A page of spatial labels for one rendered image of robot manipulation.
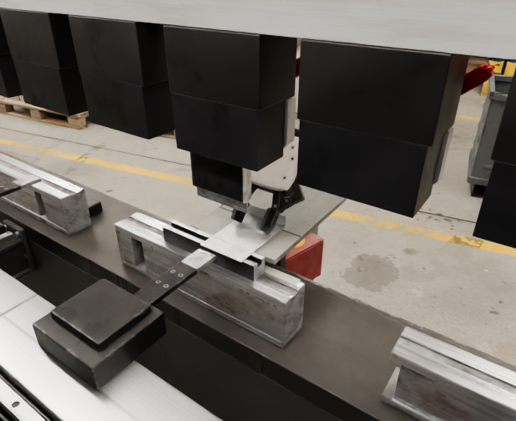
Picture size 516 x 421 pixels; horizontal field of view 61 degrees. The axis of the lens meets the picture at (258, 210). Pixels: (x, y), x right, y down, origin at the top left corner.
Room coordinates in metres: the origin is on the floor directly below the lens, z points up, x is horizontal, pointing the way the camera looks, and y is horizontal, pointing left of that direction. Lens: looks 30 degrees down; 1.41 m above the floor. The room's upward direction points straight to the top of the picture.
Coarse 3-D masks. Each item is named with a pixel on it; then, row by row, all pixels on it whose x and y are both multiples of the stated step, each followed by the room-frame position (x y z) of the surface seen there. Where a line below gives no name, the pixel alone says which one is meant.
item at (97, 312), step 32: (192, 256) 0.56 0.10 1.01; (96, 288) 0.45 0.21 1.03; (160, 288) 0.48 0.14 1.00; (64, 320) 0.39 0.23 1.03; (96, 320) 0.39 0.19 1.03; (128, 320) 0.39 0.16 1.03; (160, 320) 0.41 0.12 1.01; (64, 352) 0.35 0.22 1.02; (96, 352) 0.35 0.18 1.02; (128, 352) 0.36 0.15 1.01; (96, 384) 0.33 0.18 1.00
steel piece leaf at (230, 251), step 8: (208, 240) 0.61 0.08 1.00; (216, 240) 0.61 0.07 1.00; (208, 248) 0.59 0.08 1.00; (216, 248) 0.58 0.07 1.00; (224, 248) 0.58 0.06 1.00; (232, 248) 0.58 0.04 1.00; (240, 248) 0.58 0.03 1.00; (232, 256) 0.56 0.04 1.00; (240, 256) 0.56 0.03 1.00; (248, 256) 0.56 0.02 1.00
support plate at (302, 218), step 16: (256, 192) 0.79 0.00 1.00; (304, 192) 0.79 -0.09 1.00; (320, 192) 0.79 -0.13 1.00; (288, 208) 0.72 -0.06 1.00; (304, 208) 0.72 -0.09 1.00; (320, 208) 0.72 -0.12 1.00; (336, 208) 0.73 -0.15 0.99; (208, 224) 0.66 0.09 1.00; (224, 224) 0.66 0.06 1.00; (288, 224) 0.66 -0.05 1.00; (304, 224) 0.66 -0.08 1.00; (272, 240) 0.61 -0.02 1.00; (288, 240) 0.61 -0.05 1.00; (272, 256) 0.56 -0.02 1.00
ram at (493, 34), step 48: (0, 0) 0.81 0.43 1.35; (48, 0) 0.73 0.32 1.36; (96, 0) 0.66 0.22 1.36; (144, 0) 0.61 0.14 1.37; (192, 0) 0.56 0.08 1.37; (240, 0) 0.52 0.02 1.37; (288, 0) 0.48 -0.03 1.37; (336, 0) 0.45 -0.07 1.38; (384, 0) 0.43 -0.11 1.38; (432, 0) 0.40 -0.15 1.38; (480, 0) 0.38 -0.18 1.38; (432, 48) 0.40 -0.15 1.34; (480, 48) 0.38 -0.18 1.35
